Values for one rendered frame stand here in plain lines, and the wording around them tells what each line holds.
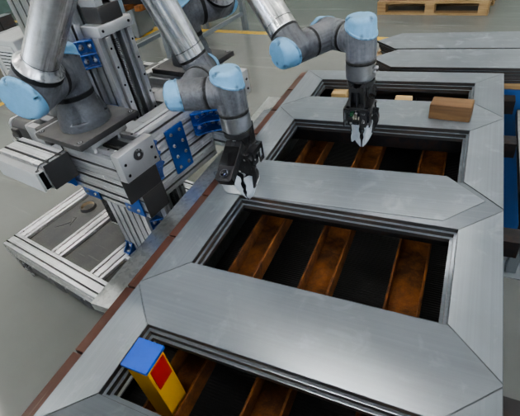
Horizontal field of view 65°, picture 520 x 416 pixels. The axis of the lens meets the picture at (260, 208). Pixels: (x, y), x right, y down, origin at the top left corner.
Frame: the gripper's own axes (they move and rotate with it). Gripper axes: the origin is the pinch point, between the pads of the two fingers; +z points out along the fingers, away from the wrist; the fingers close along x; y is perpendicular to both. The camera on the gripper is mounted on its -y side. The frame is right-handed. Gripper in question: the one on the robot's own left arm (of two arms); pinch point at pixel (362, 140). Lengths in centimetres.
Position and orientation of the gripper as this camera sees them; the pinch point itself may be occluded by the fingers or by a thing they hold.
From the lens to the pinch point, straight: 124.6
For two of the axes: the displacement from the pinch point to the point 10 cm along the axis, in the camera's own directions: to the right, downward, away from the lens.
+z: 1.5, 7.6, 6.3
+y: -4.0, 6.3, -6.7
